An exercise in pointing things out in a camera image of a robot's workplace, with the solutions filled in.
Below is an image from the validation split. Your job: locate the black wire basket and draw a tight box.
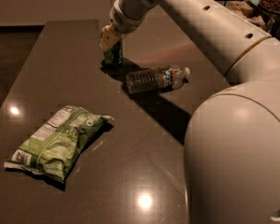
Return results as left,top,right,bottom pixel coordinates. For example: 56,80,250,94
217,0,280,41

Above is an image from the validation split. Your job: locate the green soda can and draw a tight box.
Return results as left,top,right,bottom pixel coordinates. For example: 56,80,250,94
102,40,123,67

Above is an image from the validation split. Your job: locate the green chip bag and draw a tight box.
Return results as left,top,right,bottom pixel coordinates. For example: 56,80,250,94
4,105,111,183

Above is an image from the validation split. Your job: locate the clear plastic water bottle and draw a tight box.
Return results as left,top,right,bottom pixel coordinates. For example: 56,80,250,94
125,65,190,94

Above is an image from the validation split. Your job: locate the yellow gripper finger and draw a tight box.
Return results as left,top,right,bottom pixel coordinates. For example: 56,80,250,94
100,24,121,52

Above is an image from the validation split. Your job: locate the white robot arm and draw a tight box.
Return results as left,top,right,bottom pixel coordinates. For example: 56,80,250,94
101,0,280,224

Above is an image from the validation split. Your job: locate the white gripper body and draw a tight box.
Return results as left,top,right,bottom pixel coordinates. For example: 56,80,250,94
109,0,146,34

